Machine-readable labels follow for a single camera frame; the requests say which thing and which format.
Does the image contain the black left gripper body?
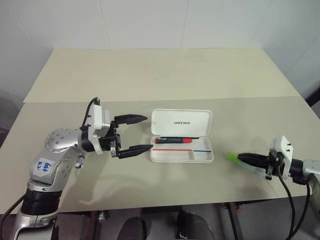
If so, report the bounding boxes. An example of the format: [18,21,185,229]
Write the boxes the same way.
[98,120,123,158]

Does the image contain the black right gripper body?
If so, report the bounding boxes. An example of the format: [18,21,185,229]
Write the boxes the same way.
[264,151,286,181]

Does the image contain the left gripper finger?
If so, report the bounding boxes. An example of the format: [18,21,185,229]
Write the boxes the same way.
[117,144,154,160]
[114,113,149,126]

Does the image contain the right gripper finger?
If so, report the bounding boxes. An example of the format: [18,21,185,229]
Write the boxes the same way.
[236,152,270,162]
[239,158,270,168]

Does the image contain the green capped marker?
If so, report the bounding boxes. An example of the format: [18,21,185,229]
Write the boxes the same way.
[225,151,266,176]

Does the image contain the red marker with black end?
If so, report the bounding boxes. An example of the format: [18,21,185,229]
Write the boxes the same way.
[152,136,200,145]

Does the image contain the white plastic pencil case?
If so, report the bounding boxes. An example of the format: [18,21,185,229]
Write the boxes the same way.
[149,108,216,164]

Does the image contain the thin red rod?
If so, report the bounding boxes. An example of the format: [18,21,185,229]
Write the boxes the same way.
[152,148,193,152]

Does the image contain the black metal table leg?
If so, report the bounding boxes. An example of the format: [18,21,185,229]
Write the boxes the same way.
[223,201,245,240]

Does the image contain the white handwritten label sticker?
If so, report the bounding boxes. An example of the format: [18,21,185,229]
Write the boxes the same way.
[32,157,57,179]

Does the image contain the dark rounded shape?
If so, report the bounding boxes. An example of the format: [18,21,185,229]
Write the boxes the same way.
[116,216,154,240]
[176,210,214,240]

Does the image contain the black object at room edge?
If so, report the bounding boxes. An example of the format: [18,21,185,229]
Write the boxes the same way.
[305,84,320,109]

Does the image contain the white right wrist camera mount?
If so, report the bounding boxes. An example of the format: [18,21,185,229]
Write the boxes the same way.
[268,135,295,176]

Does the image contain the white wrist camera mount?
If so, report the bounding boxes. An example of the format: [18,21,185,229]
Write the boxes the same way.
[84,98,111,156]
[268,135,295,176]

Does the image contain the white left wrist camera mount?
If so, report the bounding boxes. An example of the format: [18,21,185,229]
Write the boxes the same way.
[84,98,111,156]

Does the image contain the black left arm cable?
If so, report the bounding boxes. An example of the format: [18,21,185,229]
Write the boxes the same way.
[79,96,101,131]

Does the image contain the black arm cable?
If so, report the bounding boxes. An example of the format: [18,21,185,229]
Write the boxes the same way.
[79,96,101,131]
[277,174,314,240]

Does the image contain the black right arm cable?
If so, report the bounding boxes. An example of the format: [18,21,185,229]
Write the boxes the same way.
[277,174,314,240]

